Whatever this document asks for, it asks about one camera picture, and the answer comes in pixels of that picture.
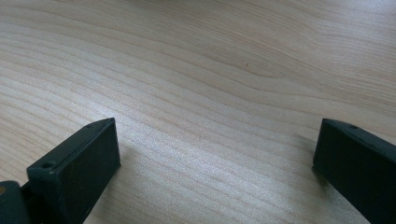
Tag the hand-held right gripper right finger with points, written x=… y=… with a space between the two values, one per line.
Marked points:
x=358 y=168

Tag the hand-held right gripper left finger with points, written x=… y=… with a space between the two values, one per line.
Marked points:
x=74 y=168

